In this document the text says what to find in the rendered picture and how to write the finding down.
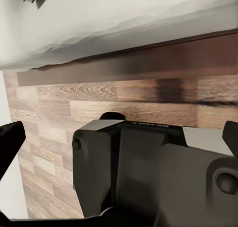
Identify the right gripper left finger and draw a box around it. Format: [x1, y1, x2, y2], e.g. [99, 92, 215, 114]
[0, 121, 26, 180]

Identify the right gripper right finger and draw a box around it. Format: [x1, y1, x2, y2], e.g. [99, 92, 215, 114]
[222, 120, 238, 161]

